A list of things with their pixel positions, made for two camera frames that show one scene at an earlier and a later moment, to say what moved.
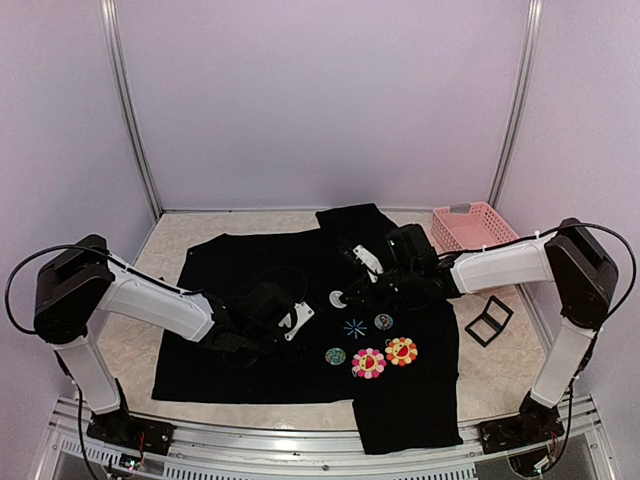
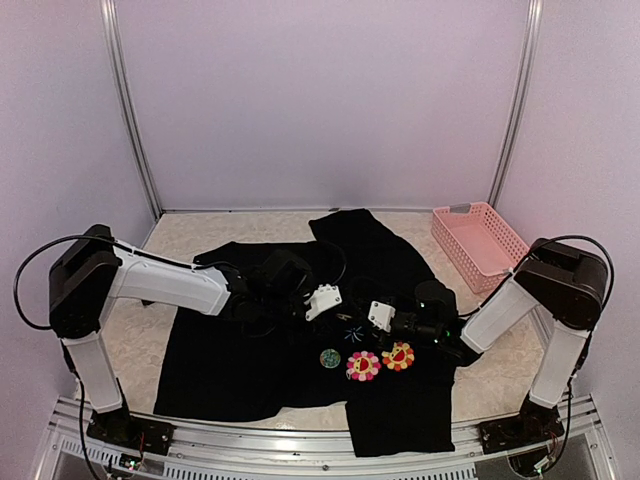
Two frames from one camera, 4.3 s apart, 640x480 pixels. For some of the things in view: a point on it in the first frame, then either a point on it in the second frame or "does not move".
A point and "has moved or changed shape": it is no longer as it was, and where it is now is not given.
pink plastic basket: x=467 y=226 does not move
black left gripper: x=291 y=358 -> x=321 y=326
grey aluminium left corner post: x=125 y=96 does not move
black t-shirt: x=389 y=355 has moved or changed shape
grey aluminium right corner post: x=524 y=86 does not move
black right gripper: x=365 y=288 -> x=380 y=333
